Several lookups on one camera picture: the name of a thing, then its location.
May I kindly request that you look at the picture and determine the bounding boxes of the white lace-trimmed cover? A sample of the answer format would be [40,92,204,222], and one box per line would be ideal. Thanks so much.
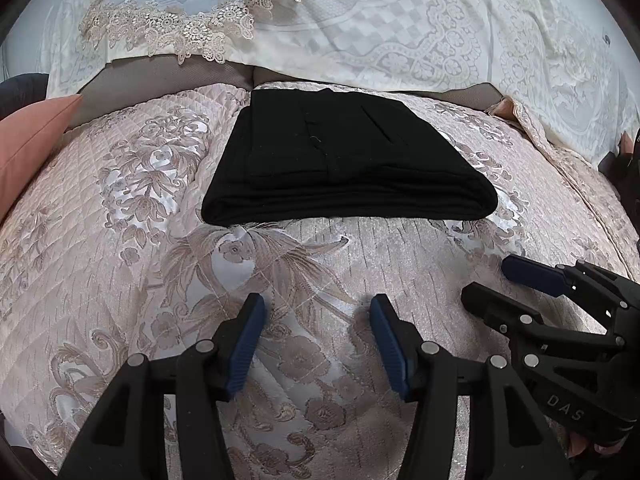
[0,0,640,171]

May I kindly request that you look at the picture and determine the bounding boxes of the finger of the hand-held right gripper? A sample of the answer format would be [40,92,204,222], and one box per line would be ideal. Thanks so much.
[501,254,640,328]
[461,282,626,352]

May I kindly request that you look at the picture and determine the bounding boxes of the black pants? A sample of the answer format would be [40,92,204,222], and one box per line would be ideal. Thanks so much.
[201,87,498,226]

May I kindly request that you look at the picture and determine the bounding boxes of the person's right hand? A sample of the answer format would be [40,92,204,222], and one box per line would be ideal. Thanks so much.
[567,427,621,463]

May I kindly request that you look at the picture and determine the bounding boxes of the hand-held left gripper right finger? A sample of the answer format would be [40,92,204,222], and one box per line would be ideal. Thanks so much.
[369,294,576,480]

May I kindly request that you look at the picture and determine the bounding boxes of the grey mattress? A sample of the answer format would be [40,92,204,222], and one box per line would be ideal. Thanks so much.
[65,55,501,128]

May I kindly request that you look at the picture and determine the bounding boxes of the salmon pillow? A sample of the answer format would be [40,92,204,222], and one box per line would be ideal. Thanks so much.
[0,94,83,221]

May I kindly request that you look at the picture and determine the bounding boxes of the black object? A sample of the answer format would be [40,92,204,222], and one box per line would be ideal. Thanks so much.
[600,130,640,201]

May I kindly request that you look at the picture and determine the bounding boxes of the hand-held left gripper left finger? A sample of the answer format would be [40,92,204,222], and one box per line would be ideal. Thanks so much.
[57,292,266,480]

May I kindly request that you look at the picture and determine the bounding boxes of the pink embroidered quilted bedspread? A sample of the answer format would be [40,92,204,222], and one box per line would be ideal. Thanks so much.
[0,80,640,480]

